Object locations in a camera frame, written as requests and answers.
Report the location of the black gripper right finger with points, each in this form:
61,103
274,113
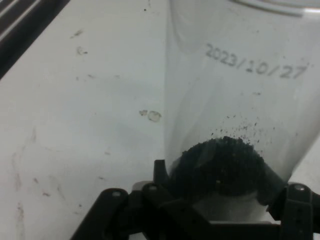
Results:
302,215

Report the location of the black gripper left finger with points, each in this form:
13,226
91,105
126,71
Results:
140,215

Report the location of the black seeds heap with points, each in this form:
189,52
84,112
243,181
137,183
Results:
225,167

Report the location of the clear plastic jar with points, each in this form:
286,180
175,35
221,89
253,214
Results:
225,87

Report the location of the long aluminium frame rail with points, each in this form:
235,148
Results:
12,17

